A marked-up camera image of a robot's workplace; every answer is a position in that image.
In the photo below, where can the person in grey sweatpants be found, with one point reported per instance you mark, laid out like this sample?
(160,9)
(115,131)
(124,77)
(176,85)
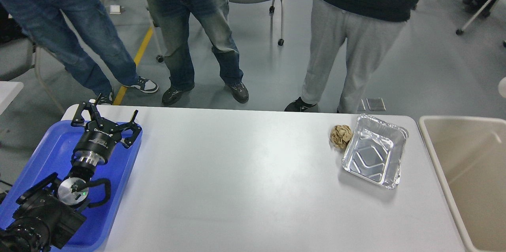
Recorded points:
(369,29)

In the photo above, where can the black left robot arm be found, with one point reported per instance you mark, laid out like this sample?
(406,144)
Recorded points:
(67,196)

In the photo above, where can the aluminium foil tray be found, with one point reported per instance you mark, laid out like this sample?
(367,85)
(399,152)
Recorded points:
(375,151)

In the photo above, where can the metal floor plate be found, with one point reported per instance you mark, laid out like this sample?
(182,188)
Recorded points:
(372,104)

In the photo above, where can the blue plastic tray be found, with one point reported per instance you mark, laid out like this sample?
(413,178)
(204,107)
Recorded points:
(53,154)

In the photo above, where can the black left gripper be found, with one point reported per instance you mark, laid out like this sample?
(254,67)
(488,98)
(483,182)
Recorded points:
(96,139)

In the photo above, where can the white side table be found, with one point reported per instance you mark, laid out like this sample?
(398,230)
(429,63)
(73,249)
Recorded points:
(8,91)

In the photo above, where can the person in blue jeans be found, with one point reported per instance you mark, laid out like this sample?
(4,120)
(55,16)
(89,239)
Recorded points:
(56,26)

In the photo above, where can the grey chair left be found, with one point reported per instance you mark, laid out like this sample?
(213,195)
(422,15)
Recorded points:
(18,57)

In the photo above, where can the beige plastic bin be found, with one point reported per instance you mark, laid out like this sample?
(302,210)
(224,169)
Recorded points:
(469,157)

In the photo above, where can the crumpled brown paper ball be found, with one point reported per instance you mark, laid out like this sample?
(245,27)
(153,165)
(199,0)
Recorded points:
(341,135)

